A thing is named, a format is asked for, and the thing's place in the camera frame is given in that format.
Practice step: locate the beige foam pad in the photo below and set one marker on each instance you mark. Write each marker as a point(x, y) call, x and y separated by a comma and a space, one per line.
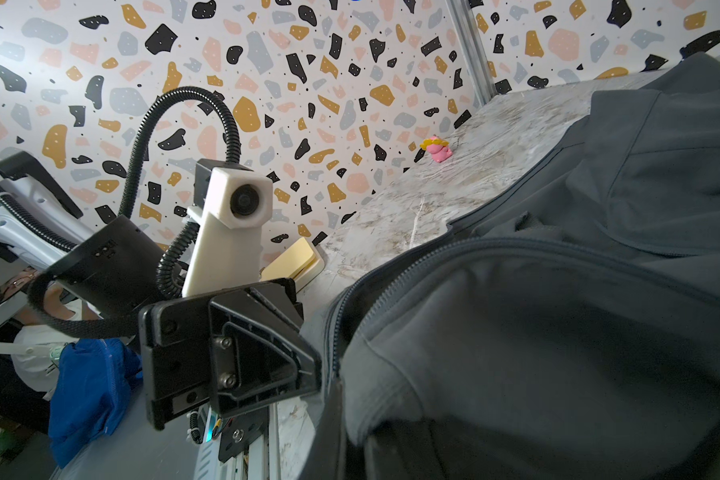
point(301, 262)

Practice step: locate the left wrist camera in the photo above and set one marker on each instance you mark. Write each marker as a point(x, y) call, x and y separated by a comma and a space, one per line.
point(232, 204)

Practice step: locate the dark grey jacket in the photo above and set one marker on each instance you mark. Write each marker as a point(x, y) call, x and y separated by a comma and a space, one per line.
point(567, 329)

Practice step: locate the blue cloth bag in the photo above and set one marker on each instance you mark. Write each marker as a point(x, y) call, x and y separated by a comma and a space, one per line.
point(93, 391)

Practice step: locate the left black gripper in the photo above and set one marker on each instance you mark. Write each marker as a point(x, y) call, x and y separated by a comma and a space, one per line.
point(240, 349)

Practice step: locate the pink sticker on table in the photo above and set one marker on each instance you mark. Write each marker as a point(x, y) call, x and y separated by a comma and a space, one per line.
point(438, 149)

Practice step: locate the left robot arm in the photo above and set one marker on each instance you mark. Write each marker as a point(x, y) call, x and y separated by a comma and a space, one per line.
point(113, 269)

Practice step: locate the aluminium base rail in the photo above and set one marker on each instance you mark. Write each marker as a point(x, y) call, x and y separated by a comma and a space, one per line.
point(244, 447)

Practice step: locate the person in white shirt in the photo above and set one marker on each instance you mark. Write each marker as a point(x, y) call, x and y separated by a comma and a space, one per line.
point(29, 371)

